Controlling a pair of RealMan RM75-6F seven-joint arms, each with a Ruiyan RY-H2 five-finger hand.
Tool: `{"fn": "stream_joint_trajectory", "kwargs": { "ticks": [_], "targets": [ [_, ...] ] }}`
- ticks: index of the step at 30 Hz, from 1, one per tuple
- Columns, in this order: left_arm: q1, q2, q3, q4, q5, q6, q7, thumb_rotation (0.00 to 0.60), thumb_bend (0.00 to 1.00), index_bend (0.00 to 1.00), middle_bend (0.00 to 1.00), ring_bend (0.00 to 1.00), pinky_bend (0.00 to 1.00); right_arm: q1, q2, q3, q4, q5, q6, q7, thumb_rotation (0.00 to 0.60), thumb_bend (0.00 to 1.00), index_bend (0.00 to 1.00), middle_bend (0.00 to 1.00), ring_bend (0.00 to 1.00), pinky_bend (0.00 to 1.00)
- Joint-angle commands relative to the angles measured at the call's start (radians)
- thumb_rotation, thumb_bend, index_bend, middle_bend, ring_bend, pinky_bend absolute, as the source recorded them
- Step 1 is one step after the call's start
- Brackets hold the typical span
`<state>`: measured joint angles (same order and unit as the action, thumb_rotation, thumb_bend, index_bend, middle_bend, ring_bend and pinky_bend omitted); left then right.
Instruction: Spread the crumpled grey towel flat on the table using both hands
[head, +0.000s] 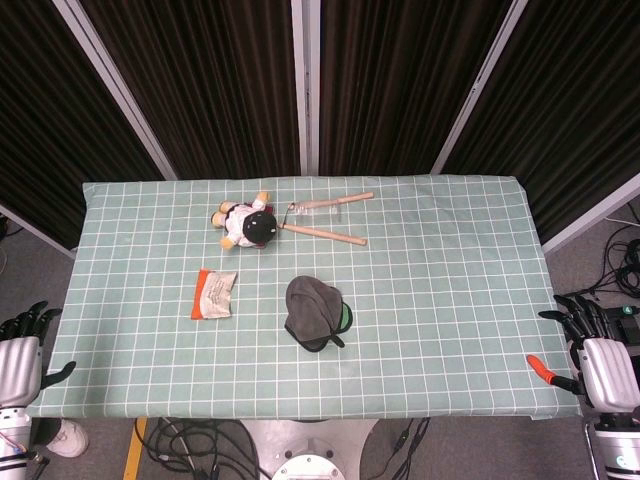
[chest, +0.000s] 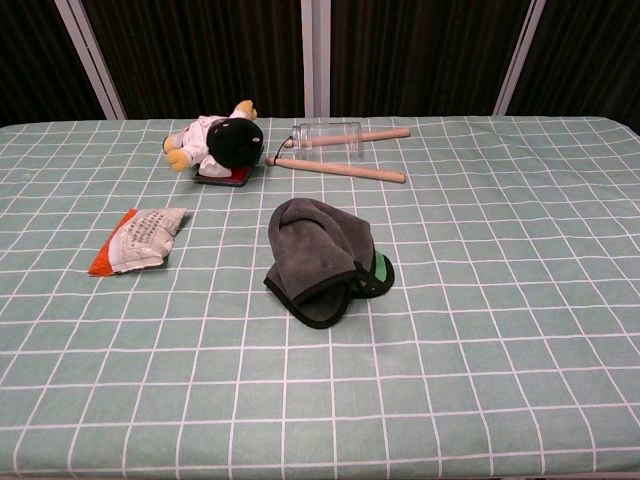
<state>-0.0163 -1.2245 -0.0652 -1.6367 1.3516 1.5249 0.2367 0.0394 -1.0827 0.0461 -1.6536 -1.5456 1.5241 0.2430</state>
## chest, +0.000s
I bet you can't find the grey and green cloth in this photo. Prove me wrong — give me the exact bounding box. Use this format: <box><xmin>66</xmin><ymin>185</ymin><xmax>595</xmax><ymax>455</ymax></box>
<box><xmin>263</xmin><ymin>197</ymin><xmax>396</xmax><ymax>330</ymax></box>

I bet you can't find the wooden stick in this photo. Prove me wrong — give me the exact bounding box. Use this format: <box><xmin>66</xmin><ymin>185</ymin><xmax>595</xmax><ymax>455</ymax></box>
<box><xmin>299</xmin><ymin>127</ymin><xmax>411</xmax><ymax>148</ymax></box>
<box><xmin>265</xmin><ymin>155</ymin><xmax>407</xmax><ymax>184</ymax></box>

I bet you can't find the red and black pad case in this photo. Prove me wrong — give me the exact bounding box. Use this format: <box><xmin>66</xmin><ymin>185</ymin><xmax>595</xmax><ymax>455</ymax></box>
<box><xmin>193</xmin><ymin>165</ymin><xmax>253</xmax><ymax>190</ymax></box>

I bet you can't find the clear plastic jar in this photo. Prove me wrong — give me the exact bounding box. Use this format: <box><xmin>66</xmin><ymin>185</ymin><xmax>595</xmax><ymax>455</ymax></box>
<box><xmin>291</xmin><ymin>119</ymin><xmax>365</xmax><ymax>152</ymax></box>

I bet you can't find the plush doll with black hair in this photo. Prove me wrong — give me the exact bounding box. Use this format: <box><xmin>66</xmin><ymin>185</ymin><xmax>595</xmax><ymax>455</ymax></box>
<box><xmin>163</xmin><ymin>99</ymin><xmax>265</xmax><ymax>174</ymax></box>

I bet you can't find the green checkered tablecloth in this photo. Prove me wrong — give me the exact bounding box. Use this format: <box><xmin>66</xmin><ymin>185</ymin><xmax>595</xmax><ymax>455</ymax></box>
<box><xmin>0</xmin><ymin>115</ymin><xmax>640</xmax><ymax>480</ymax></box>

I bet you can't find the white and orange snack packet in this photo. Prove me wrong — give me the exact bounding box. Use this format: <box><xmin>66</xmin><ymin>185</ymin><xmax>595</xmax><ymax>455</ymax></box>
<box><xmin>88</xmin><ymin>207</ymin><xmax>189</xmax><ymax>277</ymax></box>

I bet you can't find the black cord loop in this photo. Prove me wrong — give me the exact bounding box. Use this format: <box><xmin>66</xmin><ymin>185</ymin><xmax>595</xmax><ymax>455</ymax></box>
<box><xmin>269</xmin><ymin>135</ymin><xmax>296</xmax><ymax>161</ymax></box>

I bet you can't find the white frame post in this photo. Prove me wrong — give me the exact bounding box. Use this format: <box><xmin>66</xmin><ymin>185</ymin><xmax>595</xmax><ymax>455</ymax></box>
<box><xmin>300</xmin><ymin>0</ymin><xmax>332</xmax><ymax>119</ymax></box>
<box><xmin>492</xmin><ymin>0</ymin><xmax>547</xmax><ymax>117</ymax></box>
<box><xmin>53</xmin><ymin>0</ymin><xmax>125</xmax><ymax>121</ymax></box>

